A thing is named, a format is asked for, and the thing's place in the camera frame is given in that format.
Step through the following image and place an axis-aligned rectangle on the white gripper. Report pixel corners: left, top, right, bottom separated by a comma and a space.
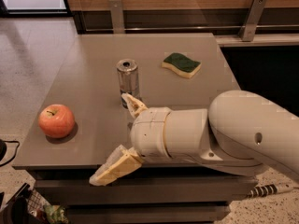
89, 93, 171, 186

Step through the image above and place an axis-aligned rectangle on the silver blue drink can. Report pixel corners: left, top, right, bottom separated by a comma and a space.
116, 59, 140, 98

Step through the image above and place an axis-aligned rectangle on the red apple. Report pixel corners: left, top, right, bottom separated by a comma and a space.
38, 105, 75, 138

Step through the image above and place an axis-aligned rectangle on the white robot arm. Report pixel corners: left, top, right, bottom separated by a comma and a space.
90, 91, 299, 186

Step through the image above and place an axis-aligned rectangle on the green yellow sponge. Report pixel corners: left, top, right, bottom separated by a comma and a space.
162, 52, 201, 78

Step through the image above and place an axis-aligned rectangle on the green snack bag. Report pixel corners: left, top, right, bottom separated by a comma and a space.
43, 205, 70, 224

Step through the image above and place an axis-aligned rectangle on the black bin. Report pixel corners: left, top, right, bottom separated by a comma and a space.
0, 197, 30, 224

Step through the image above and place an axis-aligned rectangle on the black cable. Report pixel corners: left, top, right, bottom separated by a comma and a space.
0, 138, 21, 168

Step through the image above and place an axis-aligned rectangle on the left metal bracket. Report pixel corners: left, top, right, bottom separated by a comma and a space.
108, 0, 125, 34

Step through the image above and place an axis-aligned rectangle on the metal bracket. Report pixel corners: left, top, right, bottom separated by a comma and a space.
108, 0, 125, 34
238, 0, 267, 42

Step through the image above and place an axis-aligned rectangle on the striped black white handle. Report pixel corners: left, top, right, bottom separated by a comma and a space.
247, 183, 294, 198

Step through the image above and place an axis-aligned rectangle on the right metal bracket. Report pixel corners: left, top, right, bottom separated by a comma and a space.
238, 0, 267, 42

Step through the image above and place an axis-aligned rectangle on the metal rail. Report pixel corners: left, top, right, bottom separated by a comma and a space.
85, 23, 299, 33

